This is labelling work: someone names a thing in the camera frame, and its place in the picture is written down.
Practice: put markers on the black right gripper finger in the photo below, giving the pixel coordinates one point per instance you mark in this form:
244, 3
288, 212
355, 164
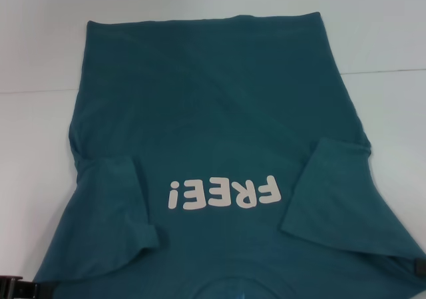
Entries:
420, 267

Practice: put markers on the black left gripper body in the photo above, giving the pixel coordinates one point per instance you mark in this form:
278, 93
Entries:
10, 287

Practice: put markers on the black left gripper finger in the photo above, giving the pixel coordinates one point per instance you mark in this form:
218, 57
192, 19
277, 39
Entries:
30, 290

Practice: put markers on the teal t-shirt with FREE print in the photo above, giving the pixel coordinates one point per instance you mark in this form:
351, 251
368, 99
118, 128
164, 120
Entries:
216, 129

